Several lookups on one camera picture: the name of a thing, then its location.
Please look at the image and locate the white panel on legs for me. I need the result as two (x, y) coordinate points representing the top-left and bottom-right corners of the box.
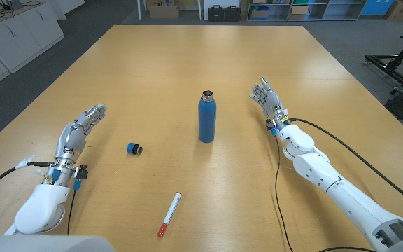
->
(137, 0), (241, 21)

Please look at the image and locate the blue metal water bottle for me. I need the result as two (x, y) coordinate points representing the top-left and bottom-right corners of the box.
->
(197, 90), (218, 144)

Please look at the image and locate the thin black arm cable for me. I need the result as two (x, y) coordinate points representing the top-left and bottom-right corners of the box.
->
(274, 134), (377, 252)
(66, 180), (82, 236)

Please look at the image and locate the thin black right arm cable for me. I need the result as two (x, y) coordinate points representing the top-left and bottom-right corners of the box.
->
(274, 134), (377, 252)

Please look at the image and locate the black metal wheeled stand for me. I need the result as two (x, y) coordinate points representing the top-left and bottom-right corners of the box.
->
(364, 20), (403, 96)

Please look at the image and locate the black hard case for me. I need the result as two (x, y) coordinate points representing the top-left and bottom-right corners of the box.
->
(224, 4), (241, 22)
(208, 4), (225, 22)

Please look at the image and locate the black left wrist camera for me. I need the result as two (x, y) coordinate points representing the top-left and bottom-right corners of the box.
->
(76, 164), (90, 181)

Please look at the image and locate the blue panel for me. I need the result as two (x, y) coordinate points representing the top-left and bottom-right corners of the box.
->
(360, 0), (386, 16)

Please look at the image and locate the long white cabinet wooden top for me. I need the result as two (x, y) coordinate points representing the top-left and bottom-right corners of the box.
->
(0, 0), (65, 74)

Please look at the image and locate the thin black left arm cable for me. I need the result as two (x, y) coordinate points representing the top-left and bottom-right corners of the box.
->
(66, 180), (82, 236)

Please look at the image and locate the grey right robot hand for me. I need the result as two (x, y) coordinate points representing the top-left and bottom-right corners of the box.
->
(249, 76), (286, 121)

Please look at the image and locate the blue bottle cap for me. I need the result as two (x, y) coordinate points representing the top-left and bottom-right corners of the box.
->
(126, 142), (143, 155)

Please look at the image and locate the large cardboard box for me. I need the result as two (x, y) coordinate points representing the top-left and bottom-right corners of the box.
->
(147, 0), (181, 19)

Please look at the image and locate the white marker with red cap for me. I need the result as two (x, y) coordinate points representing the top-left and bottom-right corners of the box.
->
(157, 191), (183, 238)

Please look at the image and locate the grey metal shelf unit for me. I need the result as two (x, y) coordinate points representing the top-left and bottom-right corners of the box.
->
(246, 0), (368, 22)

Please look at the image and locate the small cardboard box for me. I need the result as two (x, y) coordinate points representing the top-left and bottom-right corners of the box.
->
(290, 5), (309, 21)

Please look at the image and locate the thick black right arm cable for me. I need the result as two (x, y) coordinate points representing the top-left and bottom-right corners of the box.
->
(288, 118), (403, 214)

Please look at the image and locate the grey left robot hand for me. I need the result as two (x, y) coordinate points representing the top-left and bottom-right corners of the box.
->
(54, 103), (107, 163)

